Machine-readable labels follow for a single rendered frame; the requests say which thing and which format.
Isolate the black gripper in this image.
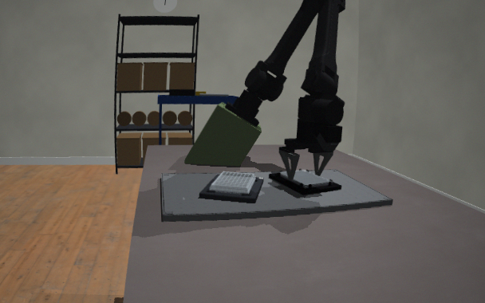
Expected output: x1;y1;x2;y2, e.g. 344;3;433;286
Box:
279;127;333;181

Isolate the white multi-well plate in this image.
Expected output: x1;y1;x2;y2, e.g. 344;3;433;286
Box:
209;171;256;195

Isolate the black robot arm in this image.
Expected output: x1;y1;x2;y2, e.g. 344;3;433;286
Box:
225;0;345;152

